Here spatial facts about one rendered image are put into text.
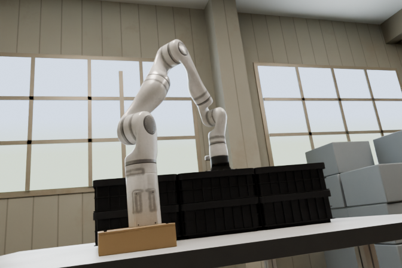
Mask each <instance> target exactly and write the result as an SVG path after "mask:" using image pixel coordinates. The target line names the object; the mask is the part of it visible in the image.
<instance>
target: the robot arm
mask: <svg viewBox="0 0 402 268"><path fill-rule="evenodd" d="M181 63H182V65H183V66H184V68H185V70H186V73H187V81H188V92H189V94H190V96H191V98H192V99H193V101H194V103H195V104H196V105H197V107H198V110H199V113H200V116H201V119H202V122H203V124H204V125H205V126H207V127H213V126H215V128H214V130H212V131H211V132H209V134H208V139H209V155H208V156H205V161H211V170H209V171H213V170H228V169H231V167H230V165H229V156H228V151H227V145H226V137H225V132H226V123H227V114H226V112H225V110H224V109H223V108H220V107H218V108H215V109H212V110H208V107H209V106H210V105H211V104H212V102H213V100H212V98H211V96H210V94H209V93H208V91H207V89H206V88H205V86H204V85H203V83H202V81H201V79H200V77H199V74H198V73H197V70H196V67H195V65H194V63H193V61H192V59H191V56H190V54H189V52H188V50H187V48H186V46H185V45H184V44H183V43H182V41H180V40H178V39H175V40H173V41H171V42H169V43H167V44H166V45H164V46H162V47H161V48H160V49H159V50H158V52H157V54H156V58H155V60H154V63H153V65H152V67H151V69H150V71H149V73H148V75H147V76H146V78H145V80H144V82H143V83H142V86H141V88H140V89H139V92H138V93H137V95H136V96H135V98H134V100H133V102H132V104H131V105H130V107H129V108H128V109H127V111H126V112H125V113H124V115H123V116H122V118H121V119H120V121H119V122H118V125H117V137H118V139H119V141H120V142H121V143H122V144H124V145H136V146H135V148H134V150H133V151H132V152H131V153H130V154H129V155H128V156H126V158H125V171H126V191H127V211H128V220H129V228H132V227H142V226H151V225H156V224H161V223H162V218H161V210H160V198H159V184H158V176H157V162H156V159H157V153H158V149H157V126H156V122H155V119H154V117H153V116H152V115H151V114H150V113H151V112H153V111H154V110H155V109H156V108H157V107H158V106H159V105H160V104H161V103H162V102H163V101H164V99H165V97H166V95H167V93H168V91H169V88H170V79H169V77H168V72H169V71H170V70H171V69H172V68H173V67H175V66H177V65H179V64H181Z"/></svg>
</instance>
